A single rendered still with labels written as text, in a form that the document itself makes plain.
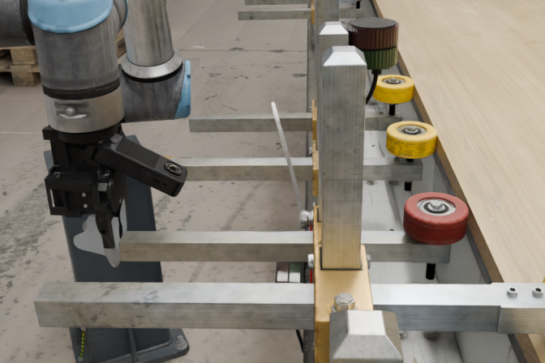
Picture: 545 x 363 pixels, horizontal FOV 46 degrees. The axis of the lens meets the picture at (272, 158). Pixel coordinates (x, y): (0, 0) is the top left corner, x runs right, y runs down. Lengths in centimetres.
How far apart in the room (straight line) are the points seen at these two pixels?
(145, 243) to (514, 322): 48
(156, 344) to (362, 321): 166
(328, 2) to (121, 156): 41
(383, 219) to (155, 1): 69
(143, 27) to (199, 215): 127
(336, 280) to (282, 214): 202
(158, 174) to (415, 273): 58
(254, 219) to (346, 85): 207
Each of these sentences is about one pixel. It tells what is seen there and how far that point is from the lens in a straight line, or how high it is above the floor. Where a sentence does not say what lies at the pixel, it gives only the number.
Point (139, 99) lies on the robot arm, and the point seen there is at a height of 79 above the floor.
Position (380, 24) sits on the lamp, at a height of 114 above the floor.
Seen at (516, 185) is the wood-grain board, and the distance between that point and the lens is 93.
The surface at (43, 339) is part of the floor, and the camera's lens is 215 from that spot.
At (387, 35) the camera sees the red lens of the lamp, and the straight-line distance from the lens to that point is 76.
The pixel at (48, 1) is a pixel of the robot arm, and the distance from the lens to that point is 74.
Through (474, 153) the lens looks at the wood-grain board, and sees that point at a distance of 101.
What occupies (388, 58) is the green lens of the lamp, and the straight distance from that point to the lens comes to 77.
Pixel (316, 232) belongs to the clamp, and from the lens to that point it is 84.
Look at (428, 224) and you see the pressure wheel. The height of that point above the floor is 90.
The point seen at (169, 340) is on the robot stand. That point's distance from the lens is 198.
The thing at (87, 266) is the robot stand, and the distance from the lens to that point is 177.
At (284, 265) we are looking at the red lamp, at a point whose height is 70.
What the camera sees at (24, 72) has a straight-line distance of 447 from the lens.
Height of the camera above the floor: 132
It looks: 25 degrees down
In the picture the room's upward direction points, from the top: 2 degrees counter-clockwise
